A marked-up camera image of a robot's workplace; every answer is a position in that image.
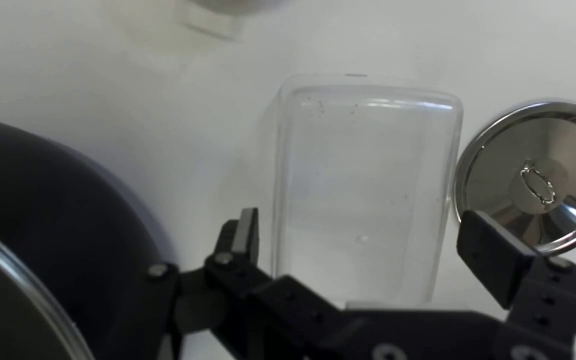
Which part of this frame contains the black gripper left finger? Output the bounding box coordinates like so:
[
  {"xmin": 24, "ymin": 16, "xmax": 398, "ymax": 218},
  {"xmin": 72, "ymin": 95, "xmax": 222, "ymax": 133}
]
[{"xmin": 147, "ymin": 206, "xmax": 287, "ymax": 360}]

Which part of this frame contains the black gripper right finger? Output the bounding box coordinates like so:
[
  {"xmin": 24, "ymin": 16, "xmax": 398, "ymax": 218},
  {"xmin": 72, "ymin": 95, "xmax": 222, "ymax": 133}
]
[{"xmin": 457, "ymin": 208, "xmax": 576, "ymax": 360}]

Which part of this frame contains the small round steel lid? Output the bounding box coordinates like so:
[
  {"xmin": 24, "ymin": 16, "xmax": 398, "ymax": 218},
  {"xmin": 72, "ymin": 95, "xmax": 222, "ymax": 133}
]
[{"xmin": 454, "ymin": 98, "xmax": 576, "ymax": 259}]

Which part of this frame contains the white rectangular plate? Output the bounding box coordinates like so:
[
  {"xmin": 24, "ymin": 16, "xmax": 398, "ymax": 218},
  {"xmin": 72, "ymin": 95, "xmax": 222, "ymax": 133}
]
[{"xmin": 271, "ymin": 72, "xmax": 467, "ymax": 311}]

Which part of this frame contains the large black cooking pot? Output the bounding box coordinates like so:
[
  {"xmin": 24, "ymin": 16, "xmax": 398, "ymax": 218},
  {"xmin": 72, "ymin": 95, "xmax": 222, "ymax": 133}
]
[{"xmin": 0, "ymin": 116, "xmax": 184, "ymax": 360}]

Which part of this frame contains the small steel pot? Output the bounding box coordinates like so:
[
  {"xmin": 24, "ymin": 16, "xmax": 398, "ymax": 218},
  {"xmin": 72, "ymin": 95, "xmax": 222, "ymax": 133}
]
[{"xmin": 179, "ymin": 0, "xmax": 284, "ymax": 41}]

